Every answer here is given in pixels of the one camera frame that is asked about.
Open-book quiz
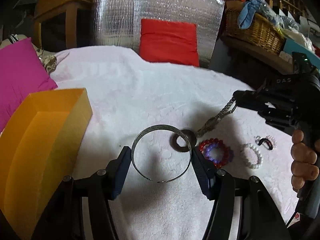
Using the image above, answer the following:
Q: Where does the pink clear bead bracelet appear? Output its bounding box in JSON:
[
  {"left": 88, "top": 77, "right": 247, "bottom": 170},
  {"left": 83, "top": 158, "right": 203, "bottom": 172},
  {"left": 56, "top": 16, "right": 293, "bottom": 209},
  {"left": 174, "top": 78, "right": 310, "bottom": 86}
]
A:
[{"left": 254, "top": 135, "right": 277, "bottom": 149}]

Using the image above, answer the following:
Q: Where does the white bead bracelet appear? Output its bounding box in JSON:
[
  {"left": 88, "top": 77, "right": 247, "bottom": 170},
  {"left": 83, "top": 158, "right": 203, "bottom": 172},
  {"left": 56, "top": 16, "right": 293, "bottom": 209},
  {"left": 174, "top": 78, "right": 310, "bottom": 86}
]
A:
[{"left": 241, "top": 142, "right": 264, "bottom": 170}]

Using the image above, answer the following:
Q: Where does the black hair tie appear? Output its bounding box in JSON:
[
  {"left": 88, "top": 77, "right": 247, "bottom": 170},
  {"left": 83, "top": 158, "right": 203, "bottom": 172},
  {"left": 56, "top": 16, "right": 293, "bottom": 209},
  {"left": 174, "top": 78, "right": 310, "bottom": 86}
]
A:
[{"left": 258, "top": 137, "right": 274, "bottom": 151}]

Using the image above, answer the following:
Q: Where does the metal watch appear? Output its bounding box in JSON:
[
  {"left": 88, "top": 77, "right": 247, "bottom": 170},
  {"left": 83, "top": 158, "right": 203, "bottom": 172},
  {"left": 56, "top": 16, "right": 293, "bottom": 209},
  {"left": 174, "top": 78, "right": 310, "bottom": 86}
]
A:
[{"left": 195, "top": 97, "right": 237, "bottom": 138}]

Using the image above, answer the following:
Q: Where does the red bead bracelet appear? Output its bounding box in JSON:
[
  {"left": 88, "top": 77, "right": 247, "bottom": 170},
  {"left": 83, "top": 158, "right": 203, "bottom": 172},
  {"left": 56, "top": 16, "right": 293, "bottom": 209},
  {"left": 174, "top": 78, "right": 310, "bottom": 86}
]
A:
[{"left": 198, "top": 138, "right": 233, "bottom": 169}]

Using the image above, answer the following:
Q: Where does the purple bead bracelet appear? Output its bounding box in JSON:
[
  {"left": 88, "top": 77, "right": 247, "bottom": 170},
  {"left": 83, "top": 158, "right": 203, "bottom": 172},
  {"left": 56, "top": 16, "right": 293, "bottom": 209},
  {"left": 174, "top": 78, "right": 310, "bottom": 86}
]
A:
[{"left": 203, "top": 143, "right": 234, "bottom": 163}]

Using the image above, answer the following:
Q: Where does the dark braided ring bracelet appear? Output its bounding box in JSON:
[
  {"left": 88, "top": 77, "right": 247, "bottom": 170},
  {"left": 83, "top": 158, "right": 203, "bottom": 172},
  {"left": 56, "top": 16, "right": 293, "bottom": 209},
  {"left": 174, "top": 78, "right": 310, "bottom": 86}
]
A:
[{"left": 171, "top": 129, "right": 197, "bottom": 153}]

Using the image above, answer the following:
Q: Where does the silver bangle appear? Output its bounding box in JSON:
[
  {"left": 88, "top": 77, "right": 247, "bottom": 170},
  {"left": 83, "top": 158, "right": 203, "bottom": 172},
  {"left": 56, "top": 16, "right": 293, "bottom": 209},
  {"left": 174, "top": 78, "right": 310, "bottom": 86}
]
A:
[{"left": 131, "top": 124, "right": 193, "bottom": 184}]

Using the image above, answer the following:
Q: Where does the right hand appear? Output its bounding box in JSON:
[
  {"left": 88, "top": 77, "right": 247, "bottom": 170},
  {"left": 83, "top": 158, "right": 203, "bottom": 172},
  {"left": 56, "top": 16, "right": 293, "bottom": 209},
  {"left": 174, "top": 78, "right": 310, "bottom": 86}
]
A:
[{"left": 291, "top": 129, "right": 319, "bottom": 192}]

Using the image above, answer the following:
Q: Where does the wooden shelf table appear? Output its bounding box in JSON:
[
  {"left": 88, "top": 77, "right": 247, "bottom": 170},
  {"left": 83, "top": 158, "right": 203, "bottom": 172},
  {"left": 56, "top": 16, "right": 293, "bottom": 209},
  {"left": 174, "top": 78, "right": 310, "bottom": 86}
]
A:
[{"left": 220, "top": 33, "right": 320, "bottom": 75}]

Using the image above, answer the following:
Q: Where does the wicker basket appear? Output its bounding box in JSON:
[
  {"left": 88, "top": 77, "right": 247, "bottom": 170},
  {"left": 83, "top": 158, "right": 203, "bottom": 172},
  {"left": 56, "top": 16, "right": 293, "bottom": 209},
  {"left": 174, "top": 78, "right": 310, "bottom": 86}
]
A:
[{"left": 225, "top": 9, "right": 285, "bottom": 55}]

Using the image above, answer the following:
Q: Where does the orange cardboard tray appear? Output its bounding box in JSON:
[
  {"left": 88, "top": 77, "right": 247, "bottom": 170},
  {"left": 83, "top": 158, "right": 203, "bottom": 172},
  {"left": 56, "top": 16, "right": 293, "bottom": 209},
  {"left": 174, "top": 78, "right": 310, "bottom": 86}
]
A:
[{"left": 1, "top": 88, "right": 93, "bottom": 239}]

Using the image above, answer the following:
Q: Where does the blue cloth in basket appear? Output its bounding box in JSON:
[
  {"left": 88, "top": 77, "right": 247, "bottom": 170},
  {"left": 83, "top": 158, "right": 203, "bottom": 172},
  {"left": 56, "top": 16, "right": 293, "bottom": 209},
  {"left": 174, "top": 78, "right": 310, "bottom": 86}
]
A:
[{"left": 237, "top": 0, "right": 269, "bottom": 29}]

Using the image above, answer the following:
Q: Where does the red cushion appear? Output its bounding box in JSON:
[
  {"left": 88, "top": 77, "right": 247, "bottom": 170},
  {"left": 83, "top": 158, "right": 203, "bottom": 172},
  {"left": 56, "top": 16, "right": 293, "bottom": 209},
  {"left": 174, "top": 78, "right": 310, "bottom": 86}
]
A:
[{"left": 139, "top": 18, "right": 200, "bottom": 67}]

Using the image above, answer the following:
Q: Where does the magenta cushion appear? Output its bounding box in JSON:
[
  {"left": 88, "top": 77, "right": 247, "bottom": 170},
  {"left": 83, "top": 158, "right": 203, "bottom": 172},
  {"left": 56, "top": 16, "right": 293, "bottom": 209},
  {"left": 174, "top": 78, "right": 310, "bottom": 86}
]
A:
[{"left": 0, "top": 38, "right": 57, "bottom": 130}]

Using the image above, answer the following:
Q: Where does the silver foil insulation panel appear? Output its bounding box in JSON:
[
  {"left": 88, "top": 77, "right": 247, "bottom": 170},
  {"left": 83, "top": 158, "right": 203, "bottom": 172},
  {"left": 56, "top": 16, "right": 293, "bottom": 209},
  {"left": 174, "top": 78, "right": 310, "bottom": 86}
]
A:
[{"left": 92, "top": 0, "right": 225, "bottom": 66}]

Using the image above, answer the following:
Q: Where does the wooden cabinet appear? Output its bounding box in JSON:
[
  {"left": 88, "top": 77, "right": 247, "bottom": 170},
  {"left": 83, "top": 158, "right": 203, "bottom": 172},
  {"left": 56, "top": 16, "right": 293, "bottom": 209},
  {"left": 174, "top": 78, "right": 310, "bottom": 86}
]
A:
[{"left": 33, "top": 0, "right": 93, "bottom": 49}]

